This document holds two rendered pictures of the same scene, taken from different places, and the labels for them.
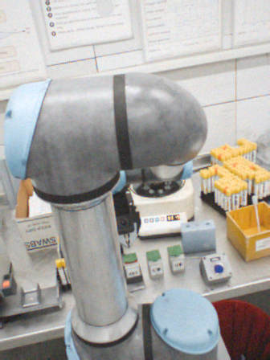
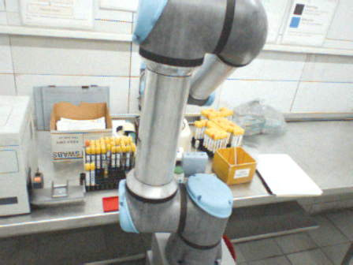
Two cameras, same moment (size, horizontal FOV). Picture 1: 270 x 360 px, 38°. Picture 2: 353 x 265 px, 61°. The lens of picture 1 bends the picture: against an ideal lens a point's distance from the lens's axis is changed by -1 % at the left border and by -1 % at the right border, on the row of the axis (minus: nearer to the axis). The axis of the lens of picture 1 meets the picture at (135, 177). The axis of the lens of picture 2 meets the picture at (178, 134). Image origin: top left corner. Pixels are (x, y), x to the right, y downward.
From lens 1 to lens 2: 24 cm
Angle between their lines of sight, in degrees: 14
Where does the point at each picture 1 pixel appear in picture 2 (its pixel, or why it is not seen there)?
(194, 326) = (219, 196)
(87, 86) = not seen: outside the picture
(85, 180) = (191, 49)
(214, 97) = not seen: hidden behind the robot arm
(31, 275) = (57, 177)
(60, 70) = (104, 24)
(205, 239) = (198, 166)
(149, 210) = not seen: hidden behind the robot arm
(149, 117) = (249, 9)
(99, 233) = (180, 101)
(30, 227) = (61, 139)
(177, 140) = (258, 34)
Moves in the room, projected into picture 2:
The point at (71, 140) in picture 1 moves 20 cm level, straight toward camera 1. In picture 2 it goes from (194, 12) to (276, 40)
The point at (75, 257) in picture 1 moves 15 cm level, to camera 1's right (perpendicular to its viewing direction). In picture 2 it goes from (157, 118) to (233, 121)
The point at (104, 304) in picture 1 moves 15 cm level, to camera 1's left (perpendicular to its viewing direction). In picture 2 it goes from (163, 166) to (84, 166)
